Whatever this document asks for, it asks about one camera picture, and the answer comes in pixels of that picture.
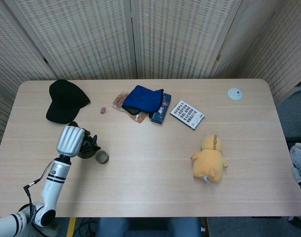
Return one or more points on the left silver and black robot hand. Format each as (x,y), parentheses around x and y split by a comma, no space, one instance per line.
(70,140)

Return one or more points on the black teapot with wooden knob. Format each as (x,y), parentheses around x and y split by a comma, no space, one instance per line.
(87,154)

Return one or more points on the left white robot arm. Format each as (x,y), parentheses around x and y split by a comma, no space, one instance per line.
(55,182)

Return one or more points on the small dark cup, white inside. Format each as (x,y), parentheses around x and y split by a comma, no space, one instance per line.
(102,161)

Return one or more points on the black baseball cap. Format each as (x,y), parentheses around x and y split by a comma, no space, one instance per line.
(64,101)

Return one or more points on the pink binder clip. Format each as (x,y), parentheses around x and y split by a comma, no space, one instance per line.
(102,110)

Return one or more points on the orange snack packet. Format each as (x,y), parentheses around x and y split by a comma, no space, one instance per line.
(118,102)

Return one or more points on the black metal table foot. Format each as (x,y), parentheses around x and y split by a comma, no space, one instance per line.
(294,220)

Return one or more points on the black soft case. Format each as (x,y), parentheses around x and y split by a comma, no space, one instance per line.
(132,111)

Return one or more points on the blue fabric pouch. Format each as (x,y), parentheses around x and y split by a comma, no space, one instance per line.
(143,98)

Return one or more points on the yellow floor strip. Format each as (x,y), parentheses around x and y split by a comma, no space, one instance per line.
(71,227)

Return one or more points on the yellow plush toy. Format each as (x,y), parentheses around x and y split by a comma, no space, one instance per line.
(208,160)

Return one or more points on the dark blue printed box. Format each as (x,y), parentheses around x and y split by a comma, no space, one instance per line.
(160,114)

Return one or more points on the woven folding screen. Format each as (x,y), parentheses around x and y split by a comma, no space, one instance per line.
(91,37)

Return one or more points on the brass screen hinge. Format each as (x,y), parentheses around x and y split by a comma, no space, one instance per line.
(218,58)

